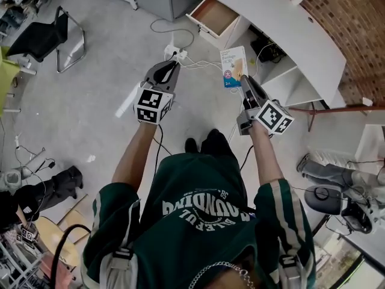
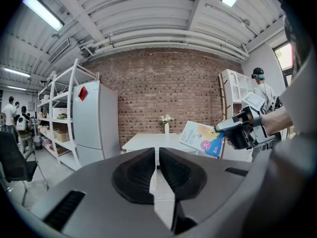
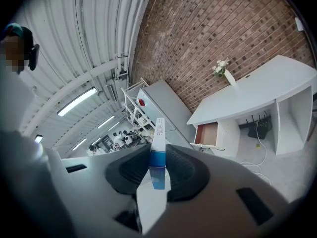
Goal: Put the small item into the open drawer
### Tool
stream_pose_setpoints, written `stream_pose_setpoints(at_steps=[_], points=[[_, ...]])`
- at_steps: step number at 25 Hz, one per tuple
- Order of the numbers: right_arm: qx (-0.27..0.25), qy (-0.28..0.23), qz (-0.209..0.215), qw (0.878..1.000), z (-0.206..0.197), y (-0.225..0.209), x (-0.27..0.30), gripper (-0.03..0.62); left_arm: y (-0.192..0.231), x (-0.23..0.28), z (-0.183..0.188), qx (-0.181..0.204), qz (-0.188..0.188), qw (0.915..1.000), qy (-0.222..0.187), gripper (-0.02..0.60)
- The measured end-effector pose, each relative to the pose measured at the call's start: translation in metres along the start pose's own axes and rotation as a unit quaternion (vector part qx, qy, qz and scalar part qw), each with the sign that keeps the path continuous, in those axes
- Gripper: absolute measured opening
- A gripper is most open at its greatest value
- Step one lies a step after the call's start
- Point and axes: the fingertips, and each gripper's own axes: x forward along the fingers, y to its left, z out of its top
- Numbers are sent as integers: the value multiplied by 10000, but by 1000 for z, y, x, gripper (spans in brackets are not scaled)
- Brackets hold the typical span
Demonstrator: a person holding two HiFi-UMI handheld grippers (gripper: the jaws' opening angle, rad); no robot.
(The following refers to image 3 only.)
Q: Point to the teal head cap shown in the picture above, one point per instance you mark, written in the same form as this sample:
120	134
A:
15	28

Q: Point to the white drawer with wooden inside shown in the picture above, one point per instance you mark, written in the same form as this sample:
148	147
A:
207	134

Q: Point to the black router with antennas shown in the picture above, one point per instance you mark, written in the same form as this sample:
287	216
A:
260	129

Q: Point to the white flower bouquet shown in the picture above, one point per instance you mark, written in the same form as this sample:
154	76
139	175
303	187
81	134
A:
220	66

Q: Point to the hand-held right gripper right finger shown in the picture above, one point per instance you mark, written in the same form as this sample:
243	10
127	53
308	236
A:
213	202

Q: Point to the dark ceiling heater unit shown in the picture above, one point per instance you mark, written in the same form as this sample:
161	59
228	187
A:
111	92

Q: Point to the white curved desk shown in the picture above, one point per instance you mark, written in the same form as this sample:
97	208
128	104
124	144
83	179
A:
250	93

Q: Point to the white vase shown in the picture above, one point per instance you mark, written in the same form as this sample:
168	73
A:
230	78

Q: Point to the person's head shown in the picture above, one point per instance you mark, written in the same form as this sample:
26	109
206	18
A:
12	53

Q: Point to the grey metal cabinet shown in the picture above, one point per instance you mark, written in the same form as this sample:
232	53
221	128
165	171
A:
166	103

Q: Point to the white ceiling pipes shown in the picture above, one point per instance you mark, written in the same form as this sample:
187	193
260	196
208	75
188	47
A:
128	21

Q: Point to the small white blue box item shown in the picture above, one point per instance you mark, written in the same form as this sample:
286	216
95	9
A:
157	155

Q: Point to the white metal rack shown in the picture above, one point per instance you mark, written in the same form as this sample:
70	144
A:
135	110

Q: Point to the person's white shirt torso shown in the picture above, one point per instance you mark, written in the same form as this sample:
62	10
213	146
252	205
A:
17	157

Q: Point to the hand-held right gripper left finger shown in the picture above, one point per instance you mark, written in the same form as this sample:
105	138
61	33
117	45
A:
99	182

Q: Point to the black head-worn camera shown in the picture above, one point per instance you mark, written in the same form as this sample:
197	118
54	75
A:
34	57

